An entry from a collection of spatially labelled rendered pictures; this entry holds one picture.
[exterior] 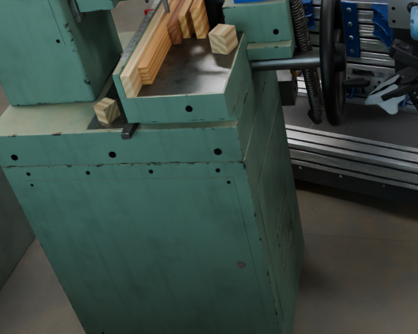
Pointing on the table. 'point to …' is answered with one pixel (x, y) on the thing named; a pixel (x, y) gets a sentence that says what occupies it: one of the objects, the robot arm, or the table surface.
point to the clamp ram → (213, 10)
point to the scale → (139, 31)
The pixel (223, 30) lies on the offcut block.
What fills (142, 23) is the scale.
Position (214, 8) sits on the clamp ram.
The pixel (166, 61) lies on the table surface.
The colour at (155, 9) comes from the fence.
